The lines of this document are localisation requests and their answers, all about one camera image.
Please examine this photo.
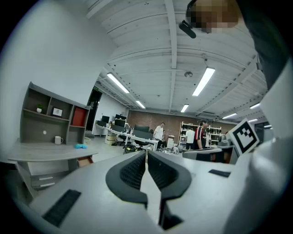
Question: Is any beige waste bin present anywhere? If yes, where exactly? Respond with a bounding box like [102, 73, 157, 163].
[105, 132, 117, 146]

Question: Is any black office chair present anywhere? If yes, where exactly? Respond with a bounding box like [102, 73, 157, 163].
[134, 138, 150, 151]

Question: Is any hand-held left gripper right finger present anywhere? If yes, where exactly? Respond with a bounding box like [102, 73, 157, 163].
[147, 150, 239, 234]

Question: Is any person's head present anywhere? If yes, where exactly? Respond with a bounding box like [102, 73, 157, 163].
[185, 0, 241, 34]

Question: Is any grey wooden desk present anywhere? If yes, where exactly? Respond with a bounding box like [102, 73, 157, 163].
[6, 138, 99, 202]

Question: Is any black picture frame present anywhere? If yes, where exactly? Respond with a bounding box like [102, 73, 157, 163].
[51, 106, 64, 118]

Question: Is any wooden drawer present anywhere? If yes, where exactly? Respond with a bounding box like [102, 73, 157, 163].
[76, 155, 95, 168]

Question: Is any black door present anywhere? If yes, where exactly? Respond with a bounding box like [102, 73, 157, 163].
[86, 88, 103, 136]

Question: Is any grey desk pedestal cabinet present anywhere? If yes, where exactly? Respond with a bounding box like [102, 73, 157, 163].
[28, 170, 71, 191]

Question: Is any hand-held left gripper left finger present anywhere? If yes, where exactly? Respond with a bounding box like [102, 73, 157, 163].
[29, 150, 159, 234]

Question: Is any white storage rack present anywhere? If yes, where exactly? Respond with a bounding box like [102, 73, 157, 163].
[179, 121, 222, 147]

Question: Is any grey desk shelf hutch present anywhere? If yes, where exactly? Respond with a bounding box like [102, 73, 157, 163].
[19, 81, 92, 145]

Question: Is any white office desk row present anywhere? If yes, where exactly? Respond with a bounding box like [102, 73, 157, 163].
[95, 123, 160, 151]

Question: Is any black head-mounted camera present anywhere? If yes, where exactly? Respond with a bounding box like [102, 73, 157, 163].
[178, 20, 197, 39]

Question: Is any person's black clothing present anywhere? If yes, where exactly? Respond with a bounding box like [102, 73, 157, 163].
[235, 0, 290, 91]

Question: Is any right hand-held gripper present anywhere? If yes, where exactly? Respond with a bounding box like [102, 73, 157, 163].
[182, 57, 293, 234]

